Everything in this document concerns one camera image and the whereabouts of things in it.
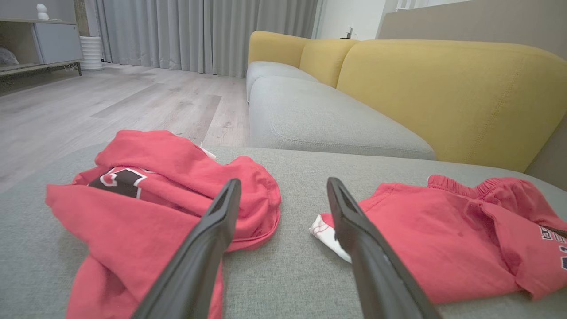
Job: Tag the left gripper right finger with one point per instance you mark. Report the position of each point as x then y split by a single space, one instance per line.
372 266

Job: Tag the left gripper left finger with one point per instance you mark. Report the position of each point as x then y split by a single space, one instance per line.
199 257

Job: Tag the red Bulls basketball jersey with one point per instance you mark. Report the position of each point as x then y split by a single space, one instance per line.
133 230

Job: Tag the red shorts with white trim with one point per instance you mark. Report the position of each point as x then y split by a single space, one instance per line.
443 239

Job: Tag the large grey sofa seat cushion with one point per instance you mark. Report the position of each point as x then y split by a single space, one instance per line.
319 115

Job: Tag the wide yellow sofa back cushion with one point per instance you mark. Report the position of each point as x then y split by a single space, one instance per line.
452 93

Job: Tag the small grey sofa seat cushion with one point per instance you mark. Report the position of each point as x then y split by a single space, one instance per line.
270 71

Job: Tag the narrow yellow sofa back cushion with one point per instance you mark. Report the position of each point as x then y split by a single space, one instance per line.
325 60

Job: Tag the yellow sofa end back cushion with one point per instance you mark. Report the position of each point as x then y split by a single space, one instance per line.
274 46

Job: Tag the grey pleated curtain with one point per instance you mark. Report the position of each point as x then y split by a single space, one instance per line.
199 31

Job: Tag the white ribbed cylinder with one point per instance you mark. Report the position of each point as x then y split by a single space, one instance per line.
91 53

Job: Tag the small dark tabletop object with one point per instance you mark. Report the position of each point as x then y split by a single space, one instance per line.
350 33

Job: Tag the pale media cabinet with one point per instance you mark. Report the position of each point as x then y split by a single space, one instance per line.
57 42

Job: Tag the grey item in cabinet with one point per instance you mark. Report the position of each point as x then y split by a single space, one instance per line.
6 57

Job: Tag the small white figurine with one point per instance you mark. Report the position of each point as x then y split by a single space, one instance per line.
42 12

